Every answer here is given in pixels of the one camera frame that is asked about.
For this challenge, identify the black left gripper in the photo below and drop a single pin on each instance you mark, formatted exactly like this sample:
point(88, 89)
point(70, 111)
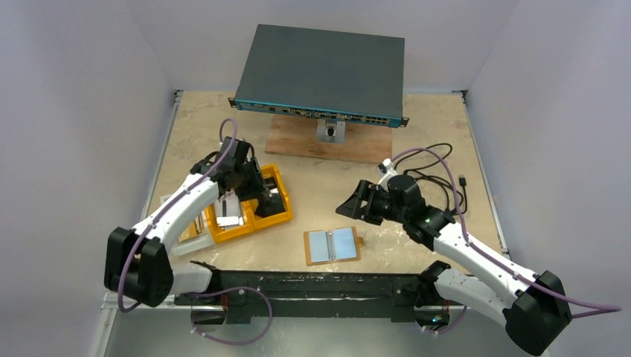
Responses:
point(257, 185)

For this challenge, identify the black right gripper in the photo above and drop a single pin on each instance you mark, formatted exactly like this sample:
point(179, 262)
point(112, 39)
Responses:
point(370, 203)

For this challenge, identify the tan leather card holder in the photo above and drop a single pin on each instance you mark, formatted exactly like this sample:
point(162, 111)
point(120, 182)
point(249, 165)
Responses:
point(332, 246)

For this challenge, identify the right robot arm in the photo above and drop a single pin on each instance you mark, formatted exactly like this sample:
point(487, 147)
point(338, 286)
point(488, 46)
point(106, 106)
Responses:
point(528, 305)

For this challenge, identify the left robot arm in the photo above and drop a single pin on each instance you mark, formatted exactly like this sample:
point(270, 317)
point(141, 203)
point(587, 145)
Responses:
point(138, 265)

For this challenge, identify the silver VIP card stack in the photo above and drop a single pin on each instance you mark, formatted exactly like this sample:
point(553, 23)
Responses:
point(228, 211)

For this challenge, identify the black VIP card stack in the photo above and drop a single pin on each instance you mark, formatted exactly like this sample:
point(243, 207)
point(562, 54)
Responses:
point(270, 203)

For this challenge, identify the yellow bin with silver cards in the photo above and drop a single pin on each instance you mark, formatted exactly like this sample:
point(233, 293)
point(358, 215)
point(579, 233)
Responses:
point(221, 235)

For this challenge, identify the yellow bin with black cards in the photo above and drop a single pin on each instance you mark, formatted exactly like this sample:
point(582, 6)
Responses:
point(259, 223)

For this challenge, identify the wooden board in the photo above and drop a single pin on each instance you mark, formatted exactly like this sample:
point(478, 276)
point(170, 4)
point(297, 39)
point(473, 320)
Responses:
point(304, 137)

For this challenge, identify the white plastic tray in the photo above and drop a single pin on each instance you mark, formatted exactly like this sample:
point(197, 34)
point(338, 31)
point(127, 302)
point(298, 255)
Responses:
point(195, 237)

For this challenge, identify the metal switch stand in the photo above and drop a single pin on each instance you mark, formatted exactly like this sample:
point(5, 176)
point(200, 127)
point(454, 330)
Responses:
point(331, 131)

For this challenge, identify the blue network switch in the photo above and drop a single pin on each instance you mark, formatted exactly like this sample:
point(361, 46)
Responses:
point(324, 74)

